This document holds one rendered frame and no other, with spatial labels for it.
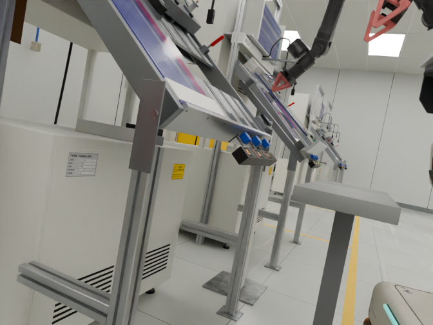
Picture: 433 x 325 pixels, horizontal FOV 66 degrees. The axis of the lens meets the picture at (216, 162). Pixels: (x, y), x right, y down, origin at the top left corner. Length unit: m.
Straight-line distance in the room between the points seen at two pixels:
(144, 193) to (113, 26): 0.36
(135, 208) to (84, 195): 0.33
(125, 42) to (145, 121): 0.20
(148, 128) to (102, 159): 0.37
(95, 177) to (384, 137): 8.06
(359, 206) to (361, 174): 7.81
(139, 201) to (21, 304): 0.46
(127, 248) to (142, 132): 0.22
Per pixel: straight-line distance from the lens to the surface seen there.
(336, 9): 1.48
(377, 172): 8.65
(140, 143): 0.64
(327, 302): 1.19
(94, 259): 1.08
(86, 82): 1.77
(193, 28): 1.45
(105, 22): 0.81
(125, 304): 0.71
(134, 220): 0.66
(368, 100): 8.80
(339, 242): 1.14
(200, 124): 0.77
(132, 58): 0.74
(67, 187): 0.92
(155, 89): 0.64
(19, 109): 2.83
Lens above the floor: 0.67
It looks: 3 degrees down
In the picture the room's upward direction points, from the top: 10 degrees clockwise
